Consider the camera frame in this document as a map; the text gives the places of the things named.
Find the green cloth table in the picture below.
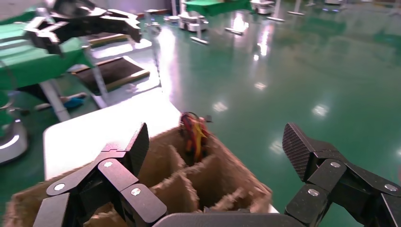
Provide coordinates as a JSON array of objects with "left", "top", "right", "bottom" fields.
[
  {"left": 184, "top": 0, "right": 253, "bottom": 17},
  {"left": 0, "top": 8, "right": 109, "bottom": 123}
]

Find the brown cardboard divider box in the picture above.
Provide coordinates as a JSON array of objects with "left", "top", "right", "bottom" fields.
[{"left": 3, "top": 125, "right": 273, "bottom": 227}]

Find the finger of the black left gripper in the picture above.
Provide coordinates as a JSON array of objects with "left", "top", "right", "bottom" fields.
[
  {"left": 78, "top": 9, "right": 142, "bottom": 44},
  {"left": 24, "top": 17, "right": 83, "bottom": 57}
]

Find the blue cloth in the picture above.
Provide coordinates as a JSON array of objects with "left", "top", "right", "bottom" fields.
[{"left": 61, "top": 95, "right": 87, "bottom": 110}]

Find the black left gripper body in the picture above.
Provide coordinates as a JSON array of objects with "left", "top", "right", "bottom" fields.
[{"left": 52, "top": 0, "right": 98, "bottom": 18}]

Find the colourful wire bundle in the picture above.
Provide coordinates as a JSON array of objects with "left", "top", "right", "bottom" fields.
[{"left": 179, "top": 112, "right": 214, "bottom": 164}]

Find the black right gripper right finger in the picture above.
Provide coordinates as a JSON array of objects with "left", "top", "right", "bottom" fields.
[{"left": 282, "top": 122, "right": 401, "bottom": 227}]

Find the black floor mat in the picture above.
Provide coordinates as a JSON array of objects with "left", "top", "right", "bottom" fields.
[{"left": 71, "top": 55, "right": 151, "bottom": 94}]

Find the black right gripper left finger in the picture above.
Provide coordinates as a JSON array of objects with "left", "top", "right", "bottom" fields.
[{"left": 33, "top": 122, "right": 167, "bottom": 227}]

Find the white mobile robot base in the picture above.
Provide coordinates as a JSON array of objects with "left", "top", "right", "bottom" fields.
[
  {"left": 250, "top": 0, "right": 276, "bottom": 15},
  {"left": 0, "top": 117, "right": 29, "bottom": 165},
  {"left": 178, "top": 12, "right": 209, "bottom": 33}
]

